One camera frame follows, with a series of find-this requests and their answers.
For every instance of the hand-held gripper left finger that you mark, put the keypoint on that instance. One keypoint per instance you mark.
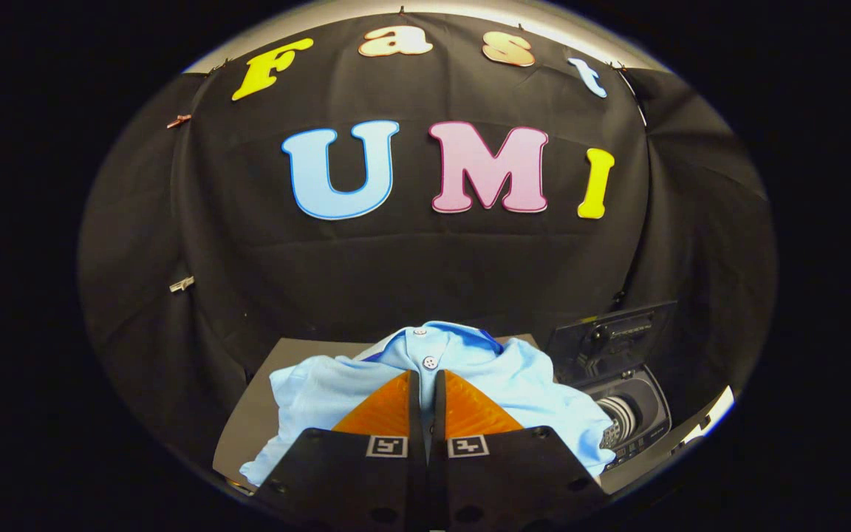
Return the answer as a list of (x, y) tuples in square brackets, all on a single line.
[(351, 488)]

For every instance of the black backdrop cloth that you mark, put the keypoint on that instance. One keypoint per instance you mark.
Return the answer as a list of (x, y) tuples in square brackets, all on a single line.
[(411, 273)]

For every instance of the dark washing machine lid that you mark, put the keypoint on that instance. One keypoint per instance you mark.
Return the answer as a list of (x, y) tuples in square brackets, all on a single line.
[(617, 336)]

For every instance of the copper clip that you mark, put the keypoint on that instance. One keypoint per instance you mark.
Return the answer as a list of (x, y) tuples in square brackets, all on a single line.
[(179, 120)]

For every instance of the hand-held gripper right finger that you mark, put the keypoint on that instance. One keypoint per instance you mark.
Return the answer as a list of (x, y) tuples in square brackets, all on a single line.
[(507, 488)]

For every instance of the light blue polo shirt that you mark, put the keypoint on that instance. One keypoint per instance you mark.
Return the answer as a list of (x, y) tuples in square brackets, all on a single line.
[(521, 391)]

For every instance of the silver clip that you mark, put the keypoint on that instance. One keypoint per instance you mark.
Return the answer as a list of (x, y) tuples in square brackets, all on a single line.
[(182, 284)]

